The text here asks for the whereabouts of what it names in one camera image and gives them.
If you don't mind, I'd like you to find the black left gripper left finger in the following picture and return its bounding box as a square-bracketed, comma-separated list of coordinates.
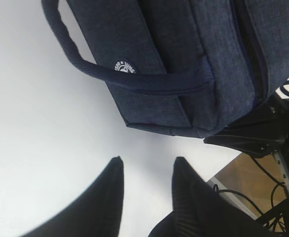
[24, 157, 124, 237]

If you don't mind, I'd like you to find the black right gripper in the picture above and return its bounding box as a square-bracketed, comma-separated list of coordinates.
[203, 92, 289, 158]

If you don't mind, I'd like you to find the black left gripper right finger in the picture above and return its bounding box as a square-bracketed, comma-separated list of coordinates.
[149, 157, 275, 237]

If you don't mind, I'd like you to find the dark navy fabric lunch bag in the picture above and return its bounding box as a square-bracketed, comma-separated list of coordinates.
[41, 0, 289, 138]

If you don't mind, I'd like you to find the grey metal table frame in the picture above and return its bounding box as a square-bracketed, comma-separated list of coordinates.
[207, 153, 289, 219]

